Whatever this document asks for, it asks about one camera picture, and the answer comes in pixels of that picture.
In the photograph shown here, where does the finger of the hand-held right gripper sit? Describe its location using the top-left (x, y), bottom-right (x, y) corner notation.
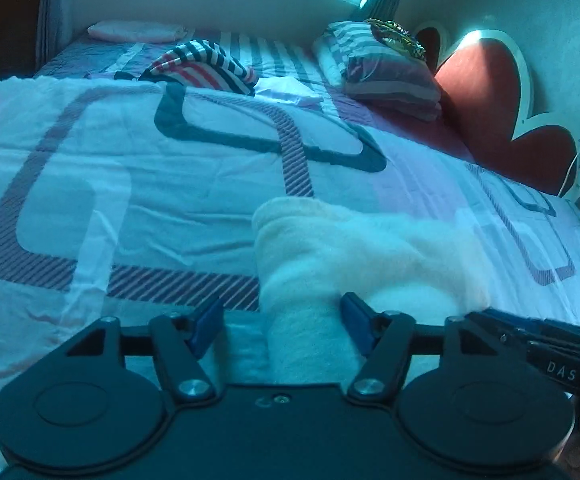
top-left (464, 308), bottom-right (580, 357)

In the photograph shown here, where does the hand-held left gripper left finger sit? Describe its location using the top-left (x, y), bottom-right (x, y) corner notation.
top-left (62, 296), bottom-right (225, 404)

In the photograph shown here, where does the patterned white pink bedspread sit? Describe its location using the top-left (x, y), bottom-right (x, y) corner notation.
top-left (0, 76), bottom-right (580, 480)

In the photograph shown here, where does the sheer pale curtain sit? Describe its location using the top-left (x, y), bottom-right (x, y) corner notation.
top-left (35, 0), bottom-right (102, 63)

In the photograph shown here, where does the small white folded cloth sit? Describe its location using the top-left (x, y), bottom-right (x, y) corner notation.
top-left (259, 77), bottom-right (323, 109)

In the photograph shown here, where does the red heart-shaped headboard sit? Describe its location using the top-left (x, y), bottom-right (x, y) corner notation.
top-left (412, 21), bottom-right (580, 202)

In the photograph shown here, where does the white fleece garment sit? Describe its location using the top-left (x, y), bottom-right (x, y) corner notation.
top-left (251, 197), bottom-right (493, 387)

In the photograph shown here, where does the striped bed sheet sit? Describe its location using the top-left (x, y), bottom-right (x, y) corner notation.
top-left (35, 30), bottom-right (475, 163)

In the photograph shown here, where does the navy red striped cloth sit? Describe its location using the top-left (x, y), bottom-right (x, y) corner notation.
top-left (115, 42), bottom-right (261, 97)

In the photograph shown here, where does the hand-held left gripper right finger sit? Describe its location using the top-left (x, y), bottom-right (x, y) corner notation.
top-left (340, 292), bottom-right (501, 407)

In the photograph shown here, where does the colourful patterned cloth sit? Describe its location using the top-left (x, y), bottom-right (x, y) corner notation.
top-left (365, 18), bottom-right (428, 61)

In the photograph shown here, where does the striped pillow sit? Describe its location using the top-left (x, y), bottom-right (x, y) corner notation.
top-left (312, 21), bottom-right (443, 122)

